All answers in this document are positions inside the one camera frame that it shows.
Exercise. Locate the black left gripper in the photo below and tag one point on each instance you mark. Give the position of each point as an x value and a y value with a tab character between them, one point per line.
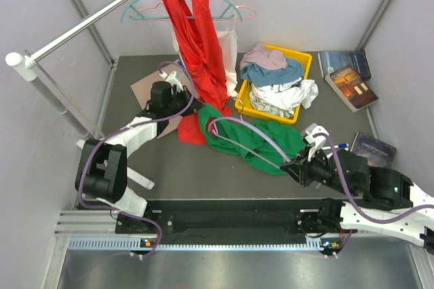
192	106

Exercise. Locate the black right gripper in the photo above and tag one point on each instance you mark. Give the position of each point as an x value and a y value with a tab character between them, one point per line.
300	171

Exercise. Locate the green tank top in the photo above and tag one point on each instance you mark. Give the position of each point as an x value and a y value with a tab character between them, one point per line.
236	139

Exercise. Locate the lavender plastic hanger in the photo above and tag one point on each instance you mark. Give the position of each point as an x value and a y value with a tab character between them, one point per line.
214	129

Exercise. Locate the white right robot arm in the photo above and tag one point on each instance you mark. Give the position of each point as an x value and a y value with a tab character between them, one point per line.
378	200

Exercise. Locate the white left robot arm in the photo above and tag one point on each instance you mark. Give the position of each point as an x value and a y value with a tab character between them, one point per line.
102	171

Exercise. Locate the red tank top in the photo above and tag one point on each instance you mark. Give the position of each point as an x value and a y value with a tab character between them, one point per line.
200	50

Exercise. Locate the clear plastic hanger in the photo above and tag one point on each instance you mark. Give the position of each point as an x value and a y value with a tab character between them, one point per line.
71	101

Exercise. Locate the brown cardboard sheet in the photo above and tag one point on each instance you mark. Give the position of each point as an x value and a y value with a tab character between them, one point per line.
142	92

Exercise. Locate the blue cap marker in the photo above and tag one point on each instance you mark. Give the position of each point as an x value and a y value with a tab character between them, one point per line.
337	146

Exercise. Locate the white patterned garment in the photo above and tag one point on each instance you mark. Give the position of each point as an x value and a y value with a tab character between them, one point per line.
282	100

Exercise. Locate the yellow plastic bin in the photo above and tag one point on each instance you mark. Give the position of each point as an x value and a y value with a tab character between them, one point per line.
243	104

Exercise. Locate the dark sunset cover book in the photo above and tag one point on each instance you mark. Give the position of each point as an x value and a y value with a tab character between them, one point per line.
377	152

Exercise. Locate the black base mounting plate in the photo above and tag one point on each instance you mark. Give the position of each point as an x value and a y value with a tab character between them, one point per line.
246	221

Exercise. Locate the blue garment in bin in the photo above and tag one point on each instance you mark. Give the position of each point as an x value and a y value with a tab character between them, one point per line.
261	76

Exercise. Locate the orange cover paperback book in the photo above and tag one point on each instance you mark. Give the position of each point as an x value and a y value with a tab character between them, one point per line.
351	88

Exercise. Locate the pink garment in bin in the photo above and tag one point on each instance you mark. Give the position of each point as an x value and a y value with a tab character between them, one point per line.
264	58

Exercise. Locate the blue hardcover book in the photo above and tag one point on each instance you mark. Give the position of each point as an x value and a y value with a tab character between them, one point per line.
331	61

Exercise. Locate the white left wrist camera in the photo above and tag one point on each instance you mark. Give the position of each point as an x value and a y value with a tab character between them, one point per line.
173	79

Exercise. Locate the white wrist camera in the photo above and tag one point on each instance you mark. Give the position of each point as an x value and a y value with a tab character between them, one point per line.
173	79
314	138

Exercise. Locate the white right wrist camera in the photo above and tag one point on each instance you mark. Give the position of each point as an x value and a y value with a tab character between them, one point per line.
314	138

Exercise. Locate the grey slotted cable duct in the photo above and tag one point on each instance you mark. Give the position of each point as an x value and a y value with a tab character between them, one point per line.
142	245

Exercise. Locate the metal clothes rail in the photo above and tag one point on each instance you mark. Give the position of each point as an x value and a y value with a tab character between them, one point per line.
73	32

